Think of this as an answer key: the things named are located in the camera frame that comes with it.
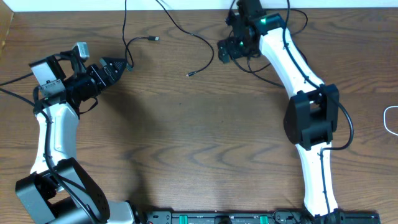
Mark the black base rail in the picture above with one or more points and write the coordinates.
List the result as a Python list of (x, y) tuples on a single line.
[(281, 216)]

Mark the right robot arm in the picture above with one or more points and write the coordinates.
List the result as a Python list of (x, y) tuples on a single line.
[(312, 112)]

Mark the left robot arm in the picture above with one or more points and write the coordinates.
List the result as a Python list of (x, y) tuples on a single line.
[(58, 189)]

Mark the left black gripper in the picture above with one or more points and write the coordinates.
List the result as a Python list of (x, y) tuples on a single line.
[(109, 70)]

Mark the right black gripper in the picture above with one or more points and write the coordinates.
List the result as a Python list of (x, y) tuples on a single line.
[(231, 44)]

